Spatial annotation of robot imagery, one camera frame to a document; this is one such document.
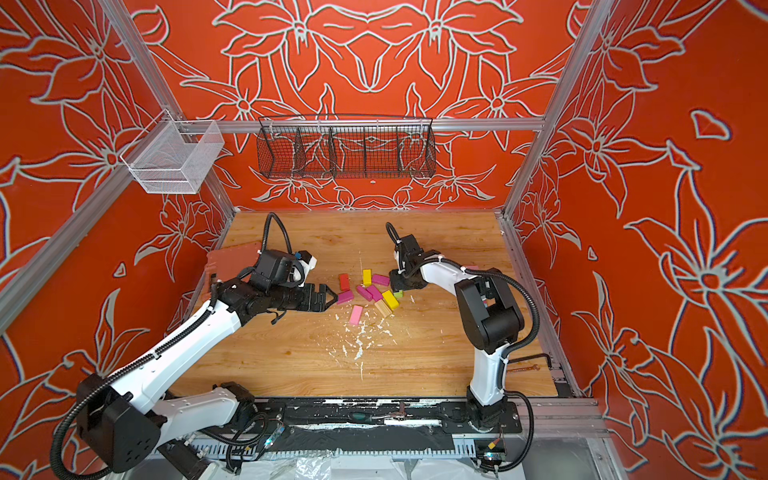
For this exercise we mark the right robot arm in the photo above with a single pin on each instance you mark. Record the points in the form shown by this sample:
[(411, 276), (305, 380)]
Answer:
[(498, 316)]

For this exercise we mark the natural wood block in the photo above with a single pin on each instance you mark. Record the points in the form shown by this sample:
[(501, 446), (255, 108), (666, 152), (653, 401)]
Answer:
[(383, 308)]

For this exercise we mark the magenta block middle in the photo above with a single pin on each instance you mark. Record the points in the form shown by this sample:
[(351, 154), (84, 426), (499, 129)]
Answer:
[(364, 292)]

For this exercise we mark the black wire basket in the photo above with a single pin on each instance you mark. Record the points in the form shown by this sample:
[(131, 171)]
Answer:
[(354, 148)]

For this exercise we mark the white wire basket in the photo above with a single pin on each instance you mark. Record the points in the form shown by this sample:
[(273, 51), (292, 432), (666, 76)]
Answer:
[(173, 157)]

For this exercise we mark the pale pink block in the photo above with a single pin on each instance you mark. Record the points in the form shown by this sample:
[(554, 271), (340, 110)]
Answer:
[(356, 315)]

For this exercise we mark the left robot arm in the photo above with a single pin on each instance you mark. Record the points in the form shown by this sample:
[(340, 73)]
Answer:
[(124, 416)]

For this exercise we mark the red block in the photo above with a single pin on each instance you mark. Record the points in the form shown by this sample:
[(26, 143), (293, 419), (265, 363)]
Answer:
[(344, 282)]

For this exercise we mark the red plastic tool case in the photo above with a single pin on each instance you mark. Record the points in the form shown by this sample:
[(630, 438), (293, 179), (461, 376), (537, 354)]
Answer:
[(226, 263)]

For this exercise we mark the magenta block left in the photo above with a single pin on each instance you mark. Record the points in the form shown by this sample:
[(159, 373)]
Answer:
[(345, 297)]

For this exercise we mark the dark magenta block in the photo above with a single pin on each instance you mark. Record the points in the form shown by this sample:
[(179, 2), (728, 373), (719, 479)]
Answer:
[(375, 293)]

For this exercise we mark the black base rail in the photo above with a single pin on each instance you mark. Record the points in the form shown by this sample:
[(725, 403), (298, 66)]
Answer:
[(366, 425)]

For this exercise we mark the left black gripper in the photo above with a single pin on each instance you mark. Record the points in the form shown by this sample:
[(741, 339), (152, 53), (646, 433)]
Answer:
[(322, 304)]

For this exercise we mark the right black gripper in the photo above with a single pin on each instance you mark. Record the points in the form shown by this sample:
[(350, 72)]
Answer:
[(402, 281)]

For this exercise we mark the magenta block top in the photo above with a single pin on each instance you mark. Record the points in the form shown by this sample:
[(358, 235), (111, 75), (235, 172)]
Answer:
[(380, 279)]

